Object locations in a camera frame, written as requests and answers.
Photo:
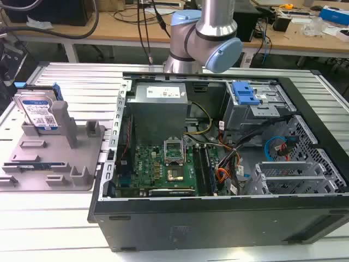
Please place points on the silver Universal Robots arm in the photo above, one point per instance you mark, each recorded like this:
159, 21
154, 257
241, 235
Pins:
201, 35

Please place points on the metal disk bay cage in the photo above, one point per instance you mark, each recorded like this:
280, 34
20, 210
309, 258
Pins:
289, 177

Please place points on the hard disk in blue carrier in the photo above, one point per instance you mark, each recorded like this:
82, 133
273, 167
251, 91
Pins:
36, 107

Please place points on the grey power supply unit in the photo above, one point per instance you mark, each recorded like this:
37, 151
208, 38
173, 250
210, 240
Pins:
158, 109

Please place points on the green motherboard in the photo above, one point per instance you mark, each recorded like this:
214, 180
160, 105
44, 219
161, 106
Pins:
158, 166

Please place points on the CPU socket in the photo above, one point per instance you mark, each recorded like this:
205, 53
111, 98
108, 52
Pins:
175, 175

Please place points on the graphics card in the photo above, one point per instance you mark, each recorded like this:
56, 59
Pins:
171, 192

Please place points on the blue drive bay latch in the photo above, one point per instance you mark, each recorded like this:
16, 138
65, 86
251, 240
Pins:
244, 94

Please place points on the metal optical drive cage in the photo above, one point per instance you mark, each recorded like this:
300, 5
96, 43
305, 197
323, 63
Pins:
259, 109

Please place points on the black open PC case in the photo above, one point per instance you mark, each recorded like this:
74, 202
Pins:
218, 218

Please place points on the wooden desk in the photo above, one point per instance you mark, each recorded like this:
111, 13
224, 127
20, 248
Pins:
174, 30

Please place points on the grey parts rack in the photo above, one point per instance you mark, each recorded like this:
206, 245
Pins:
65, 152

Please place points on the RAM stick on rack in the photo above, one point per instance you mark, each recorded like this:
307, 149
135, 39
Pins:
35, 165

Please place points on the blue cardboard box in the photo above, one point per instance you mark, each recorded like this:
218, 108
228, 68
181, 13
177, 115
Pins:
334, 15

